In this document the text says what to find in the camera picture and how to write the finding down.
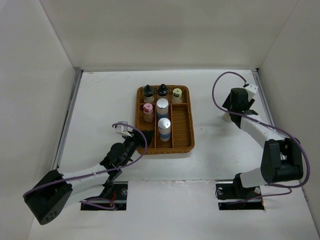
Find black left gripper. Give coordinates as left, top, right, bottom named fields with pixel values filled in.
left=120, top=129, right=154, bottom=167

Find clear-cap white salt bottle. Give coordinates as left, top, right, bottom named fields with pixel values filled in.
left=222, top=112, right=232, bottom=123

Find pink-lid spice bottle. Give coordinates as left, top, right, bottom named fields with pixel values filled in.
left=143, top=103, right=154, bottom=123

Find yellow-lid white jar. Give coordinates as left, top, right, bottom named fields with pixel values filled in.
left=171, top=88, right=182, bottom=104

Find silver-lid jar blue label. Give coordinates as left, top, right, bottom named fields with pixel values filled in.
left=156, top=98, right=169, bottom=119

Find black-lid jar white powder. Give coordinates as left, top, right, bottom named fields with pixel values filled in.
left=142, top=84, right=155, bottom=104

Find black-lid jar beige contents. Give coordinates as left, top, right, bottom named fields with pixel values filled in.
left=156, top=83, right=169, bottom=100

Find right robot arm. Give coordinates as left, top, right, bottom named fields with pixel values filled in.
left=222, top=88, right=304, bottom=198

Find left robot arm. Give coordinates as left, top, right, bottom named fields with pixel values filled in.
left=22, top=129, right=155, bottom=225

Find brown wicker tray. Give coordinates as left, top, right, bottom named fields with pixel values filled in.
left=135, top=85, right=195, bottom=155

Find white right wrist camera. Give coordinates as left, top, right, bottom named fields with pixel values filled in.
left=243, top=83, right=258, bottom=101

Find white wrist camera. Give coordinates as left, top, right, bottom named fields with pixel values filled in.
left=243, top=83, right=258, bottom=101
left=112, top=121, right=131, bottom=137

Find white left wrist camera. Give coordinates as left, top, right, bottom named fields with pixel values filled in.
left=112, top=121, right=131, bottom=137

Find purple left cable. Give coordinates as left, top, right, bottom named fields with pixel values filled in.
left=22, top=122, right=148, bottom=210

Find purple cable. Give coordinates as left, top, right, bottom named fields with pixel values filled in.
left=22, top=122, right=148, bottom=210
left=211, top=71, right=311, bottom=202

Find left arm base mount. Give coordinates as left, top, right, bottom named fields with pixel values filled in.
left=80, top=181, right=129, bottom=211

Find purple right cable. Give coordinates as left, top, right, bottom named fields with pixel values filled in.
left=211, top=71, right=311, bottom=202

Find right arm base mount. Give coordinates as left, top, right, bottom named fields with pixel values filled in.
left=215, top=182, right=265, bottom=211

